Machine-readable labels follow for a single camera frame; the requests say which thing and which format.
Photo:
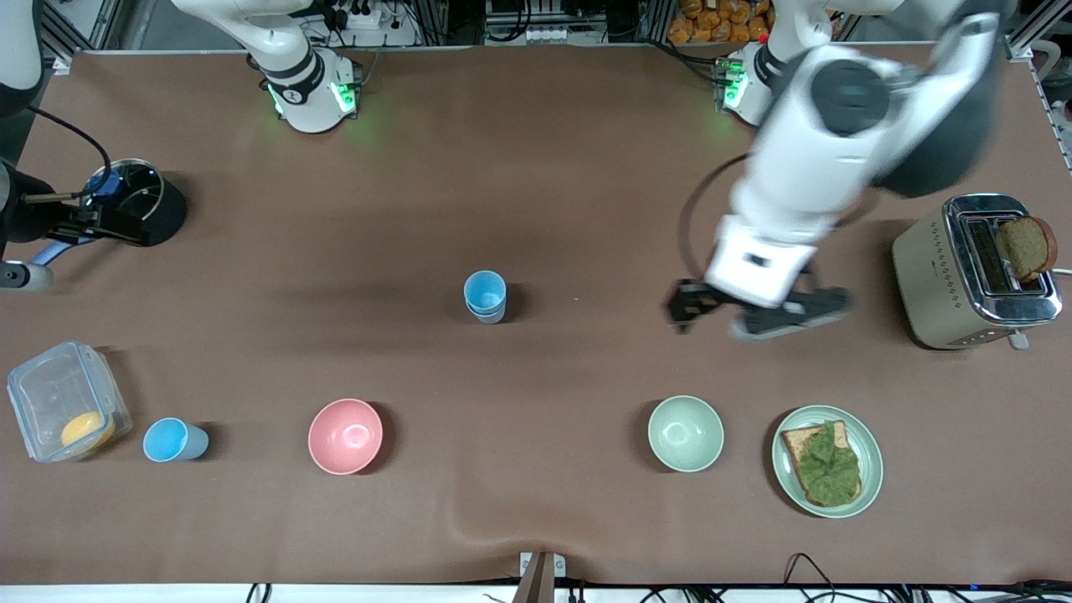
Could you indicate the green lettuce leaf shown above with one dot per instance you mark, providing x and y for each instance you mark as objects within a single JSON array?
[{"x": 831, "y": 469}]

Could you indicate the glass lid with blue knob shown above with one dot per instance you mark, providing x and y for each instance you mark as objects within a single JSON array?
[{"x": 105, "y": 182}]

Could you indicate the bag of orange items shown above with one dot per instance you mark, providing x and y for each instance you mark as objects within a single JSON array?
[{"x": 720, "y": 21}]

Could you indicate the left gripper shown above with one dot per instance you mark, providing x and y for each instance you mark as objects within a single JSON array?
[{"x": 698, "y": 300}]

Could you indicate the clear plastic container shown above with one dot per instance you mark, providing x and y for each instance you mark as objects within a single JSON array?
[{"x": 50, "y": 394}]

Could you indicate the metal table edge bracket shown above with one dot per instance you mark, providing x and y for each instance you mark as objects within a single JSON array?
[{"x": 542, "y": 574}]

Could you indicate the pale green plate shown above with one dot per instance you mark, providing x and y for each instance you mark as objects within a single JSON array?
[{"x": 871, "y": 456}]

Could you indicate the pale green bowl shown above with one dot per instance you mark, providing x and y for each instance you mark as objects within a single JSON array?
[{"x": 685, "y": 434}]

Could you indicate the beige chrome toaster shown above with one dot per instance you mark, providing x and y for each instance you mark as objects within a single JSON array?
[{"x": 938, "y": 276}]

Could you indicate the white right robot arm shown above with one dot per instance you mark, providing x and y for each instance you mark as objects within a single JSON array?
[{"x": 301, "y": 84}]

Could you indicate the white power strip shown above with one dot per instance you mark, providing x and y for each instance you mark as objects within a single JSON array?
[
  {"x": 546, "y": 35},
  {"x": 360, "y": 17}
]

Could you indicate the blue cup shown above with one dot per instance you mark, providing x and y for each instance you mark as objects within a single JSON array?
[
  {"x": 487, "y": 318},
  {"x": 485, "y": 291},
  {"x": 172, "y": 441}
]

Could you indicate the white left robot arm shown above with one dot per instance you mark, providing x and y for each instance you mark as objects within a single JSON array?
[{"x": 821, "y": 142}]

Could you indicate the brown toast slice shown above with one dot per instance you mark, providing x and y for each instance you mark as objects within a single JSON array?
[{"x": 1026, "y": 247}]

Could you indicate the pink bowl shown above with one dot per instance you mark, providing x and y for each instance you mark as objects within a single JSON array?
[{"x": 345, "y": 435}]

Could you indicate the bread slice under lettuce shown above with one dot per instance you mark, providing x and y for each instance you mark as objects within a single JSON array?
[{"x": 794, "y": 448}]

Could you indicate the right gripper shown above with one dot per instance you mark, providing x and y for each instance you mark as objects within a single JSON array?
[{"x": 35, "y": 219}]

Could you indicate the yellow round food item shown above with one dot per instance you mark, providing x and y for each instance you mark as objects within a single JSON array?
[{"x": 88, "y": 429}]

